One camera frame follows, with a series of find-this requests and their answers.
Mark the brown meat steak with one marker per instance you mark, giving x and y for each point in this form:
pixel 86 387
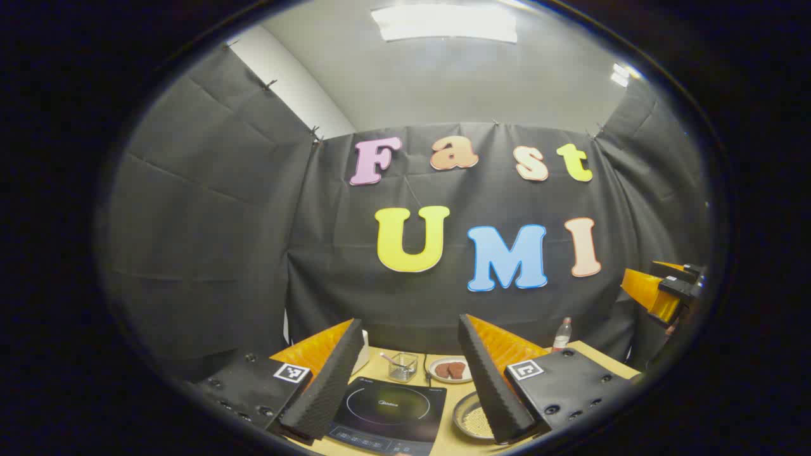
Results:
pixel 442 370
pixel 457 369

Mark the black backdrop cloth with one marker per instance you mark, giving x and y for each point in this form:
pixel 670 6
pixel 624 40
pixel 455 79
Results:
pixel 253 253

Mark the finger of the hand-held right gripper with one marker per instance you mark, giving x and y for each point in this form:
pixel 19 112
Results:
pixel 687 273
pixel 646 291

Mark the small ceiling light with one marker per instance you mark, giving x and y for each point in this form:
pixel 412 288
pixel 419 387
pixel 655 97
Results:
pixel 621 75

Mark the black induction cooktop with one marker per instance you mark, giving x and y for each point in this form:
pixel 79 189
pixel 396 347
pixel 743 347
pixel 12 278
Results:
pixel 386 411

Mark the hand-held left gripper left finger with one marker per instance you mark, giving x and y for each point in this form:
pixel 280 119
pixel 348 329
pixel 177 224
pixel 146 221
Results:
pixel 329 386

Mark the round white plate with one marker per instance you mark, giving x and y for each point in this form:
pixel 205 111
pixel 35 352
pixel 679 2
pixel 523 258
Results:
pixel 437 377

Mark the pink striped straw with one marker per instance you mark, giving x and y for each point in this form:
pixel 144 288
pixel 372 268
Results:
pixel 388 358

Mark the white toaster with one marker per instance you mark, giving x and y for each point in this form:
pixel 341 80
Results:
pixel 362 354

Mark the pile of soybeans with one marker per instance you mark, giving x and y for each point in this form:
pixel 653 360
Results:
pixel 483 423

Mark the ceiling light panel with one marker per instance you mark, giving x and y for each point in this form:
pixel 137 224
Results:
pixel 443 24

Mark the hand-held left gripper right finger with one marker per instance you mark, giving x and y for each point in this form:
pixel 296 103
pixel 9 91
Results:
pixel 488 386

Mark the clear plastic water bottle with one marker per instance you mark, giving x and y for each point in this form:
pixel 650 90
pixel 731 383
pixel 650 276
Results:
pixel 561 335

